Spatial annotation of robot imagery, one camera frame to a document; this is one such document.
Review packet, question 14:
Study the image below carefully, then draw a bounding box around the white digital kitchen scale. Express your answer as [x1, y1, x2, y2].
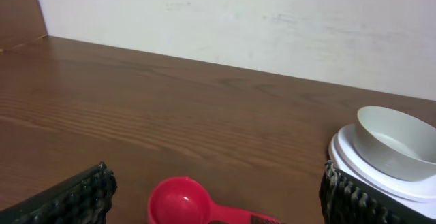
[328, 124, 435, 219]

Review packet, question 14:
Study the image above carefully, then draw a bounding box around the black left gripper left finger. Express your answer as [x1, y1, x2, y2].
[1, 162, 117, 224]

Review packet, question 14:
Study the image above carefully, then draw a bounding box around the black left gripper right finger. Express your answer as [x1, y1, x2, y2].
[319, 160, 435, 224]

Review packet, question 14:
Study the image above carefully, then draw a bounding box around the red plastic measuring scoop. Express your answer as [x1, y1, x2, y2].
[147, 176, 282, 224]

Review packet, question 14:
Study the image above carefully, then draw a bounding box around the grey round bowl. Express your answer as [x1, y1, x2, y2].
[353, 106, 435, 181]

